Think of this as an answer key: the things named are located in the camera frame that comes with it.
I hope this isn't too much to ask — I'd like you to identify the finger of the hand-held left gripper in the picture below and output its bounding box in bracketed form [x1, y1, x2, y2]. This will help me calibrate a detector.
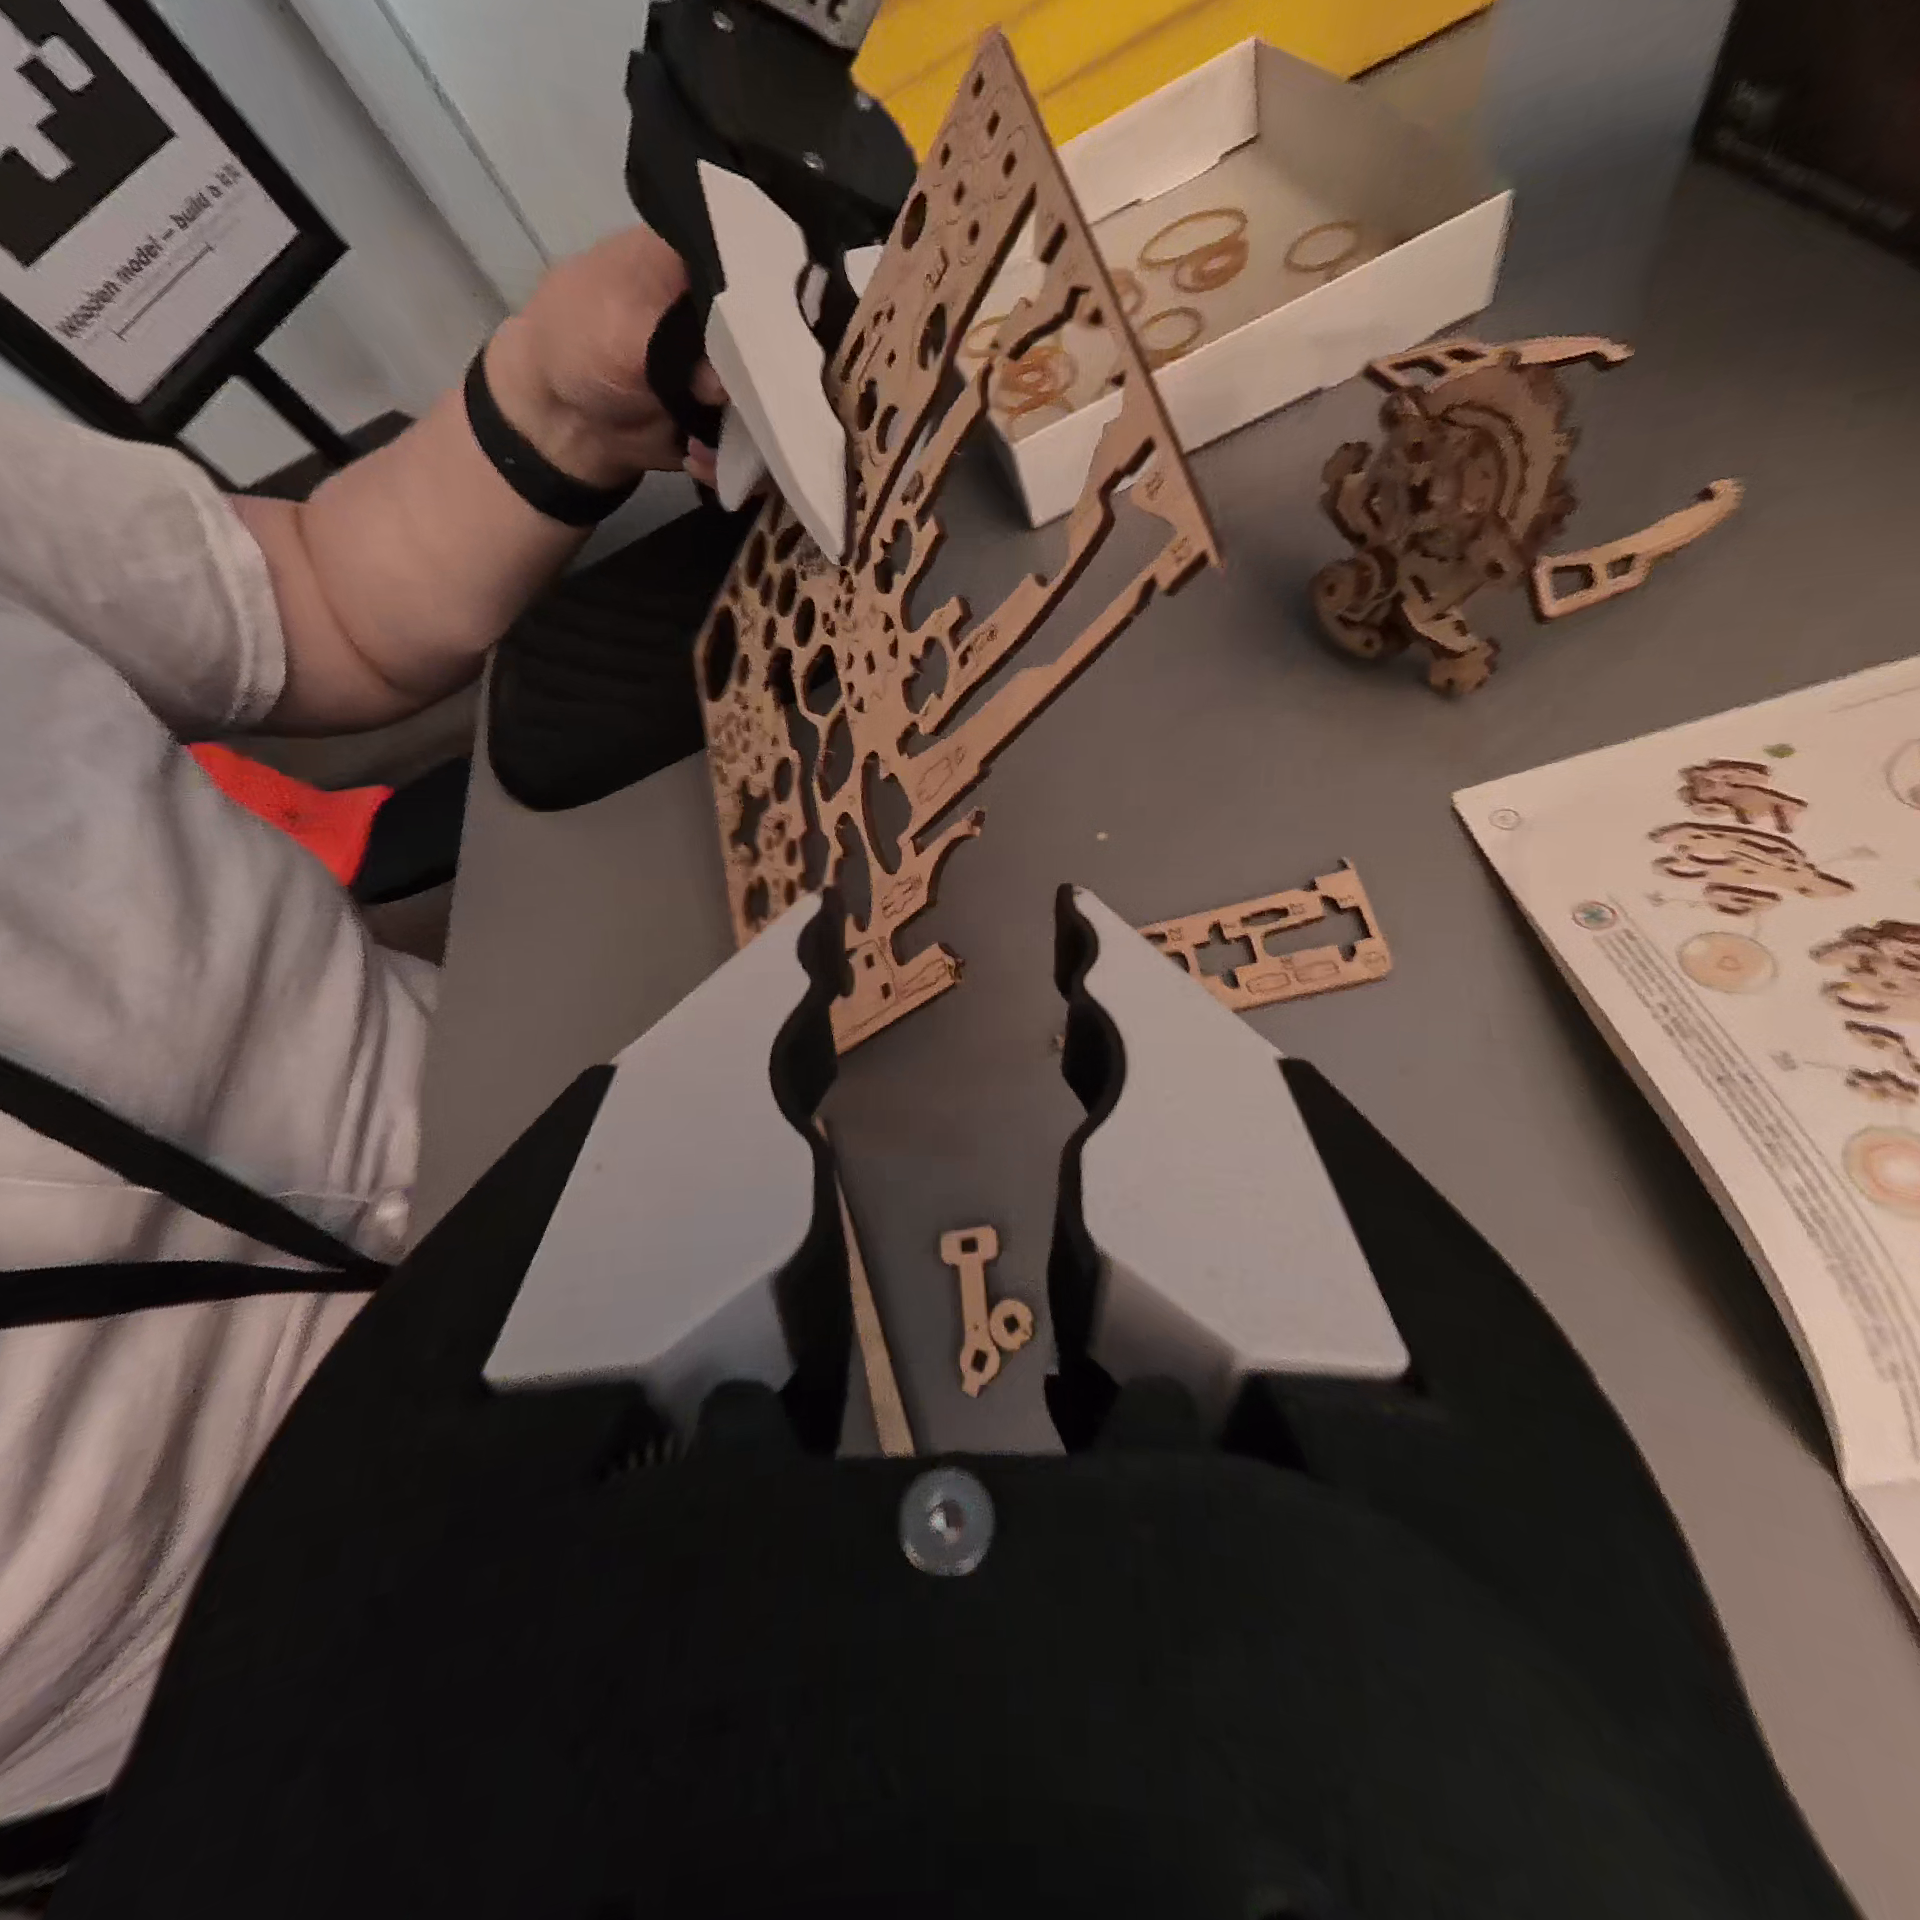
[837, 240, 1052, 337]
[696, 158, 864, 559]

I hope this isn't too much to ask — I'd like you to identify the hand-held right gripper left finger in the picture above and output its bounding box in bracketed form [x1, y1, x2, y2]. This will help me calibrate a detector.
[482, 887, 849, 1402]

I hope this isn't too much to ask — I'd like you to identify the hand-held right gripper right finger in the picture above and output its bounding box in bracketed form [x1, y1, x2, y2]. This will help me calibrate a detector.
[1049, 885, 1413, 1412]

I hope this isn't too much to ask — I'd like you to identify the small wooden parts strip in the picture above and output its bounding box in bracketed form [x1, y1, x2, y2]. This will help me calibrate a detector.
[1137, 858, 1396, 1016]

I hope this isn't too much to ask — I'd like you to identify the large wooden parts sheet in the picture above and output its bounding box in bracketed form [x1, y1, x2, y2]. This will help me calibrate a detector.
[692, 26, 1225, 1056]

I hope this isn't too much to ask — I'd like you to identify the person's left forearm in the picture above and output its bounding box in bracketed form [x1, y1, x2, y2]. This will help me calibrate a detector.
[225, 404, 602, 735]

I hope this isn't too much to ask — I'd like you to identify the assembled wooden model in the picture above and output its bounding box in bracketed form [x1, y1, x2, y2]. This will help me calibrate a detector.
[1313, 335, 1744, 700]

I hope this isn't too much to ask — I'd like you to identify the person's left hand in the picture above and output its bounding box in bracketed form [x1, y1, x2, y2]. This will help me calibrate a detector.
[487, 224, 752, 505]

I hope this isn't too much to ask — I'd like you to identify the key-shaped wooden piece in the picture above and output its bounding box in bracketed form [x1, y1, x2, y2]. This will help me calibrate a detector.
[938, 1222, 1040, 1401]

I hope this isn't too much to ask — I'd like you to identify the black wristband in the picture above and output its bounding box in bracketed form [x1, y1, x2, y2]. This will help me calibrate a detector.
[463, 343, 641, 530]

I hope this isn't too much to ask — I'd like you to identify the yellow box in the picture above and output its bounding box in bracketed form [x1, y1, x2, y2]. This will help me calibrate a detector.
[849, 0, 1496, 152]

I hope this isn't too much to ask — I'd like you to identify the pile of rubber bands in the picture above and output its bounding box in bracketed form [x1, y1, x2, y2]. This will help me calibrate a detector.
[961, 207, 1369, 422]

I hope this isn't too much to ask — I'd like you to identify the white cardboard box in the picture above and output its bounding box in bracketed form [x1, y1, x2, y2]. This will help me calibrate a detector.
[984, 37, 1513, 530]

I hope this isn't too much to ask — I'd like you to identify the open instruction booklet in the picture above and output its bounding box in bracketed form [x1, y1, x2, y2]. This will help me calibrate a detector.
[1452, 652, 1920, 1613]

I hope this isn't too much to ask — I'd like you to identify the orange cloth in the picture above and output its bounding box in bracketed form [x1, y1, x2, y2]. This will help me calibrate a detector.
[188, 743, 395, 887]

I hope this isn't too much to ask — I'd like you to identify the framed marker sign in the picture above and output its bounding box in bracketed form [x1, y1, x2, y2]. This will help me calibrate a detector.
[0, 0, 349, 444]

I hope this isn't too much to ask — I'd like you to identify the dark box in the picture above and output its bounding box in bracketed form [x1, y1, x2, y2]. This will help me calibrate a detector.
[1692, 0, 1920, 242]

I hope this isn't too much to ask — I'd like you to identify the black lanyard strap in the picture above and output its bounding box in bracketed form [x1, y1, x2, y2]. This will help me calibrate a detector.
[0, 1056, 395, 1327]

